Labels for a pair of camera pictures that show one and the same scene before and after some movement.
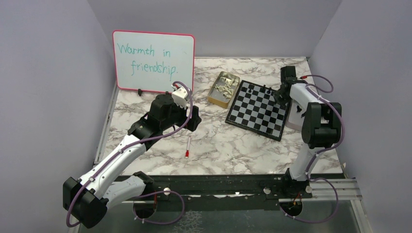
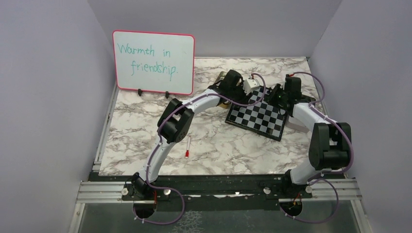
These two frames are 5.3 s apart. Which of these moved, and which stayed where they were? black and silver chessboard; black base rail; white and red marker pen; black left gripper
Moved: black left gripper
Stayed: black and silver chessboard; white and red marker pen; black base rail
